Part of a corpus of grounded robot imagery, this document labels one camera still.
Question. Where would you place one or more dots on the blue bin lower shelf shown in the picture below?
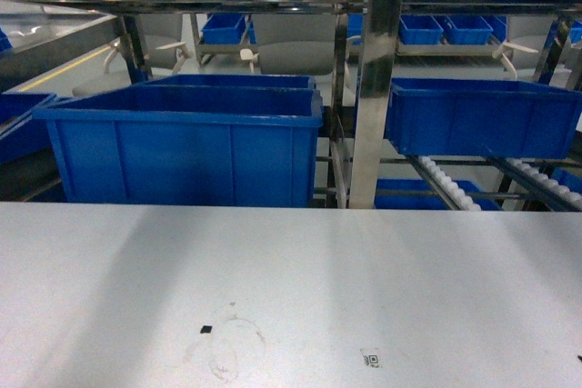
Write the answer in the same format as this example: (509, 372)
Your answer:
(407, 194)

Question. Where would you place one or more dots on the large blue bin near table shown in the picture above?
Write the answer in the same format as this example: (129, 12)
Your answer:
(187, 145)

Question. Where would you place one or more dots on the grey chair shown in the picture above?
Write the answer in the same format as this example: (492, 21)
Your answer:
(297, 44)

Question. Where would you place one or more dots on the blue bin on right rollers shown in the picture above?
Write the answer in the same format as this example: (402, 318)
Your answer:
(489, 118)

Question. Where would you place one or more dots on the white roller track centre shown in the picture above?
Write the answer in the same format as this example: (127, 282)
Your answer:
(447, 186)

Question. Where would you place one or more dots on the white roller track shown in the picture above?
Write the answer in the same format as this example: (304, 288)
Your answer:
(556, 196)
(447, 186)

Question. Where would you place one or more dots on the qr code sticker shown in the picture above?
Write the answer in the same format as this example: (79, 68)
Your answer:
(371, 357)

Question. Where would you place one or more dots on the white roller track right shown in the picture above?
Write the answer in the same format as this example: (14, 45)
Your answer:
(556, 196)

